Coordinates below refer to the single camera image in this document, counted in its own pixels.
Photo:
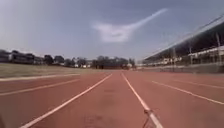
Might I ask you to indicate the pale kerb strip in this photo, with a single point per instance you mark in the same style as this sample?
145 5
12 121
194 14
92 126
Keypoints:
30 77

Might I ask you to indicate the row of dark buildings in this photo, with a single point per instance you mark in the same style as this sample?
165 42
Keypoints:
23 58

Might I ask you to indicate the roofed grandstand building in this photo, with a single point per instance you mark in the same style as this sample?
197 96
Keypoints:
203 41

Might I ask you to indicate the red running track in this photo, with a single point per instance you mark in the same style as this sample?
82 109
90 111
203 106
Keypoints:
106 103

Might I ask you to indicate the dry grass field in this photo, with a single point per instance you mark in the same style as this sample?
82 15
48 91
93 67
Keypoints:
30 69

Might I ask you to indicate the low grey wall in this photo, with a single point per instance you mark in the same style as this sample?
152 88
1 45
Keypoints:
196 68

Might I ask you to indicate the row of trees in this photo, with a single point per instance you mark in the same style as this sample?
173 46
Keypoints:
110 62

